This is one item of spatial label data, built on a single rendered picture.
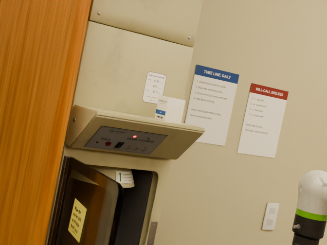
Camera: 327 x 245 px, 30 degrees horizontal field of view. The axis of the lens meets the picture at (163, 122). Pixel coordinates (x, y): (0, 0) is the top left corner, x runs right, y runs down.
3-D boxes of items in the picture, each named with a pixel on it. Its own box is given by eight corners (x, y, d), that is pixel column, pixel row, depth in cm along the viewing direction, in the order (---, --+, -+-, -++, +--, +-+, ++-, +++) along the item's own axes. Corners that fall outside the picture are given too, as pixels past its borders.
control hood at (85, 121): (64, 145, 145) (72, 104, 144) (172, 158, 164) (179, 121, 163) (86, 155, 135) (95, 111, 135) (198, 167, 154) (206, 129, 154)
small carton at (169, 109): (154, 118, 155) (158, 95, 154) (171, 121, 157) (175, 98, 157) (164, 121, 150) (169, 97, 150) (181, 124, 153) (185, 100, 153)
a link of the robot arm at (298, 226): (335, 221, 179) (311, 213, 187) (308, 220, 173) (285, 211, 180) (331, 241, 180) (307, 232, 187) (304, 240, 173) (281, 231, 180)
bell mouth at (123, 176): (58, 169, 166) (62, 149, 166) (113, 174, 176) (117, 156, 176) (88, 185, 152) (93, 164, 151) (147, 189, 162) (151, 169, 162)
